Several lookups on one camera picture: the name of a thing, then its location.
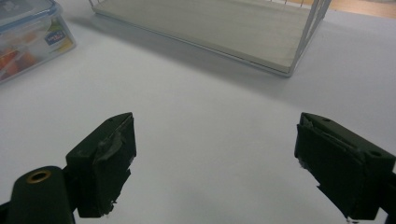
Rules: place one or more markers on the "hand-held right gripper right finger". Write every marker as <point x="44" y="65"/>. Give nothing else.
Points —
<point x="345" y="168"/>

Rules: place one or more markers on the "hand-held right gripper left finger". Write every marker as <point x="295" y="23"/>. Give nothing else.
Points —
<point x="102" y="168"/>

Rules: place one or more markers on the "clear plastic food container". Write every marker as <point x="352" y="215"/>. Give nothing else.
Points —
<point x="26" y="37"/>

